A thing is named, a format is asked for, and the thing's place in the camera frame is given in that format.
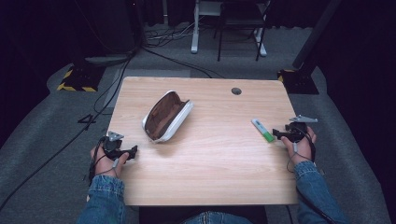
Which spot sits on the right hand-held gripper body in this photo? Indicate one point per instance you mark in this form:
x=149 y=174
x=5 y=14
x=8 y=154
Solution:
x=298 y=128

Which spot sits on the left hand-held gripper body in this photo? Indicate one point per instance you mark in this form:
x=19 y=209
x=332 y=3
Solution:
x=112 y=144

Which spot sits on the white green marker pen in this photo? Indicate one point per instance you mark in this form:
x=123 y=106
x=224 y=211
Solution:
x=263 y=130

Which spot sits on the white pencil case brown lining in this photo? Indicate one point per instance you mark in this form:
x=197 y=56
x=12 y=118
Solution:
x=166 y=117

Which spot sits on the person's left hand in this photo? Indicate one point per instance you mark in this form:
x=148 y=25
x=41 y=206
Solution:
x=104 y=164

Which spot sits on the person's right hand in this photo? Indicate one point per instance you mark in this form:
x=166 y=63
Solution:
x=301 y=150

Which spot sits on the black stand base striped edge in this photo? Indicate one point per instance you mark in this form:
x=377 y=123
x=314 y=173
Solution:
x=299 y=82
x=81 y=78

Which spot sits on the black slanted stand pole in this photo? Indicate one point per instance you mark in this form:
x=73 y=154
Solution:
x=314 y=34

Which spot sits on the person's denim lap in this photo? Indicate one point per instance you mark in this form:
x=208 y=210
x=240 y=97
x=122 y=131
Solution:
x=218 y=218

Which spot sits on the dark equipment stand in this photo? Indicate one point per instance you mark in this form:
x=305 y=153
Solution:
x=109 y=28

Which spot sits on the black chair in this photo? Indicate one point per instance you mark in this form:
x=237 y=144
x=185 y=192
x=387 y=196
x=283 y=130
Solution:
x=239 y=21

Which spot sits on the white desk frame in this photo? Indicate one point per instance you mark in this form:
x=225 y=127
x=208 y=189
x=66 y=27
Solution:
x=195 y=31

